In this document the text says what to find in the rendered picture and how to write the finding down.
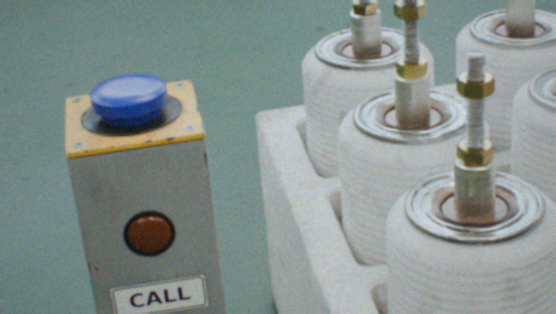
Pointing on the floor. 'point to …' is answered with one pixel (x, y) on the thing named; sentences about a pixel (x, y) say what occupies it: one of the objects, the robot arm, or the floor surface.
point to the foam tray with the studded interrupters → (314, 226)
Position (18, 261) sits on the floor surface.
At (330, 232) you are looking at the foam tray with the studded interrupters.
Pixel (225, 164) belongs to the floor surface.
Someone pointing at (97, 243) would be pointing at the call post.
